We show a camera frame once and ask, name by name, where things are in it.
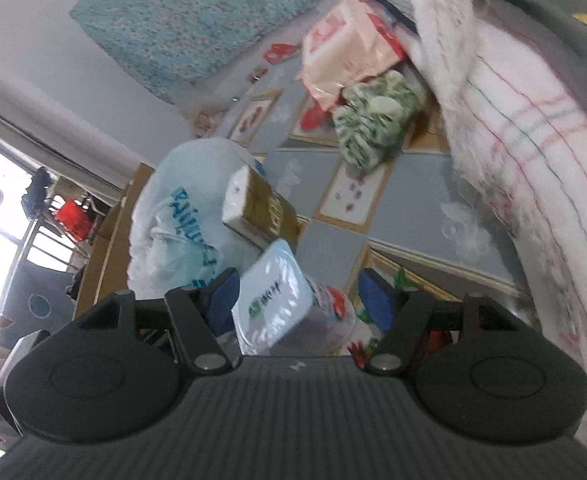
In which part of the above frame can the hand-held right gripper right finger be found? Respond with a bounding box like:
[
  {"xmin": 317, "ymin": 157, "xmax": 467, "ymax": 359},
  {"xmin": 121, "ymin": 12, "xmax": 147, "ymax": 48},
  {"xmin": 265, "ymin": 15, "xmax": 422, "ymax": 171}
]
[{"xmin": 357, "ymin": 266, "xmax": 517, "ymax": 375}]

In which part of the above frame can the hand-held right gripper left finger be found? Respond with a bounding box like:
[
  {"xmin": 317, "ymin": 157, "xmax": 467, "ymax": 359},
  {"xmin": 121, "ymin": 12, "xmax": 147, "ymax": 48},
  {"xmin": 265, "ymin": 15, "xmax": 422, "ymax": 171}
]
[{"xmin": 76, "ymin": 266, "xmax": 243, "ymax": 376}]

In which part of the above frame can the white wipes packet green label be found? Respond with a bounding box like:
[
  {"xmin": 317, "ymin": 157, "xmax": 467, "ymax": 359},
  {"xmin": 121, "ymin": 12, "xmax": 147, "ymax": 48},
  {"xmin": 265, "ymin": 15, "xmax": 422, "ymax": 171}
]
[{"xmin": 231, "ymin": 239, "xmax": 315, "ymax": 356}]

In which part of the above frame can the brown cardboard box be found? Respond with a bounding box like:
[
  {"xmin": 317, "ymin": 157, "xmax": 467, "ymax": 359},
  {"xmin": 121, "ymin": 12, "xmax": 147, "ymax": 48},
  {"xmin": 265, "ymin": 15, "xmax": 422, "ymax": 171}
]
[{"xmin": 74, "ymin": 162, "xmax": 157, "ymax": 318}]

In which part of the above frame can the clear packet red print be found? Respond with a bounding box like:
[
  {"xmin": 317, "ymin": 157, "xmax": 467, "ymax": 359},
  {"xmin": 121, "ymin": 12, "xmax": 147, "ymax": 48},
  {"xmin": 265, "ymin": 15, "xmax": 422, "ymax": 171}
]
[{"xmin": 278, "ymin": 280, "xmax": 359, "ymax": 356}]

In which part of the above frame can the grey cloth with round patches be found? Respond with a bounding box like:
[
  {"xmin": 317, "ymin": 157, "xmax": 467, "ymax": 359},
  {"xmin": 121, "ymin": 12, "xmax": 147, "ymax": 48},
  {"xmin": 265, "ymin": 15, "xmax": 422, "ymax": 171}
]
[{"xmin": 0, "ymin": 260, "xmax": 82, "ymax": 351}]

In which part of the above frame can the gold and white carton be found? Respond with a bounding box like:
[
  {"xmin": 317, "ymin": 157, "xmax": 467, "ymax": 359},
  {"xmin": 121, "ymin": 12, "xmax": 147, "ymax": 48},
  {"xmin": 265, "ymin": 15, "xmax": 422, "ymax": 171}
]
[{"xmin": 222, "ymin": 165, "xmax": 304, "ymax": 253}]

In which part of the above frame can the white plastic bag blue print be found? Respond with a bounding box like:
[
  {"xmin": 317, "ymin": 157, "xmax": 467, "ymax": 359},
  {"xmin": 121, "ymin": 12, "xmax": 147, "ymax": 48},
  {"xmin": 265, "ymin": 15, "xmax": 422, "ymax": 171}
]
[{"xmin": 126, "ymin": 137, "xmax": 269, "ymax": 306}]

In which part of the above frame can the patchwork printed bed sheet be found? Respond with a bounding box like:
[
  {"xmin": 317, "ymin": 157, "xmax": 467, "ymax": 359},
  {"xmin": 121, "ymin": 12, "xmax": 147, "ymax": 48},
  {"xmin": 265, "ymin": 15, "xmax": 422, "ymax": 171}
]
[{"xmin": 194, "ymin": 40, "xmax": 534, "ymax": 361}]

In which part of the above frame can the metal balcony railing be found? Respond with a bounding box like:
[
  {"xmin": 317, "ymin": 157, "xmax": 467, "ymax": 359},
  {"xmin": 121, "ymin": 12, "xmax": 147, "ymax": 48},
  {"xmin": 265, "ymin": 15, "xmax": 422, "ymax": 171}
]
[{"xmin": 18, "ymin": 195, "xmax": 104, "ymax": 271}]

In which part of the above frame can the red plastic bag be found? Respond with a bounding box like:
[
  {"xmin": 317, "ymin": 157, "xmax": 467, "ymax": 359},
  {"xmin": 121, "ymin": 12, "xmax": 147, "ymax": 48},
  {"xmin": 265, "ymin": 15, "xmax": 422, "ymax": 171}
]
[{"xmin": 54, "ymin": 199, "xmax": 94, "ymax": 241}]

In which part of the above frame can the dark blue hanging garment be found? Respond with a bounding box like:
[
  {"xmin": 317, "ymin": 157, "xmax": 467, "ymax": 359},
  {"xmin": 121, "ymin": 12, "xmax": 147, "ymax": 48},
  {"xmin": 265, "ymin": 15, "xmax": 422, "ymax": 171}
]
[{"xmin": 21, "ymin": 167, "xmax": 54, "ymax": 216}]

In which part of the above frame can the green white floral cloth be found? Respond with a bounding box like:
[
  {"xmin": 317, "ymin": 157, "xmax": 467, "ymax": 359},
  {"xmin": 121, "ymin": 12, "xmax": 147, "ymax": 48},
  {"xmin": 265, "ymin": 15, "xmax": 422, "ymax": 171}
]
[{"xmin": 332, "ymin": 70, "xmax": 424, "ymax": 171}]

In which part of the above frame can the white striped fluffy blanket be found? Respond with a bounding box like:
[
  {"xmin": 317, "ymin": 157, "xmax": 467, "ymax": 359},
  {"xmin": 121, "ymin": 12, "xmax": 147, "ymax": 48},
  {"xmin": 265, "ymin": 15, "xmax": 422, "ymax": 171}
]
[{"xmin": 343, "ymin": 0, "xmax": 587, "ymax": 401}]

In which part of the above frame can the pink plastic packet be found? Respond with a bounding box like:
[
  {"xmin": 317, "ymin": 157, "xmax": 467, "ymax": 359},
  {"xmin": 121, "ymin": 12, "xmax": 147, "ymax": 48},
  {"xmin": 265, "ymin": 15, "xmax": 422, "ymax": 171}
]
[{"xmin": 297, "ymin": 0, "xmax": 407, "ymax": 111}]

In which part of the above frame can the grey cloth yellow print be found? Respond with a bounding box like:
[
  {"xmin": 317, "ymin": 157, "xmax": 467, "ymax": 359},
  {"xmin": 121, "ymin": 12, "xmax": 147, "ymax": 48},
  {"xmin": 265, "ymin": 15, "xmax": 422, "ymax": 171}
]
[{"xmin": 453, "ymin": 0, "xmax": 587, "ymax": 126}]

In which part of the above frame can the teal fluffy wall hanging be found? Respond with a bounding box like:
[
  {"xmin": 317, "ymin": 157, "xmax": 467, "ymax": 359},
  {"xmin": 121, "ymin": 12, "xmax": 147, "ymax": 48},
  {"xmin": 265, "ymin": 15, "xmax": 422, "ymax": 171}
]
[{"xmin": 70, "ymin": 0, "xmax": 344, "ymax": 106}]

